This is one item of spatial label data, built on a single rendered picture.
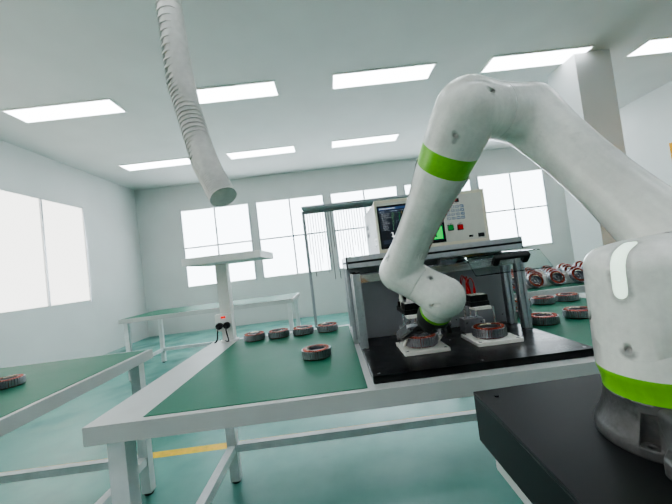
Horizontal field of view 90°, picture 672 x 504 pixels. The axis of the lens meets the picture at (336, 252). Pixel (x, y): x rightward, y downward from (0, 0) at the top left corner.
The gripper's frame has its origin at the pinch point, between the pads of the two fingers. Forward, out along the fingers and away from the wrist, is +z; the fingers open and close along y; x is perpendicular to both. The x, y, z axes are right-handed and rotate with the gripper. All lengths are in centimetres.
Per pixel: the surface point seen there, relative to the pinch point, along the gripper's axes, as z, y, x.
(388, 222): -10.0, -3.5, 43.6
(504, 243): -5.5, 39.2, 30.4
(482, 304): 0.0, 25.0, 9.4
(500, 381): -18.5, 13.7, -19.4
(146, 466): 90, -138, -23
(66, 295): 348, -448, 237
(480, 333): -2.5, 19.6, -1.6
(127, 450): -11, -89, -23
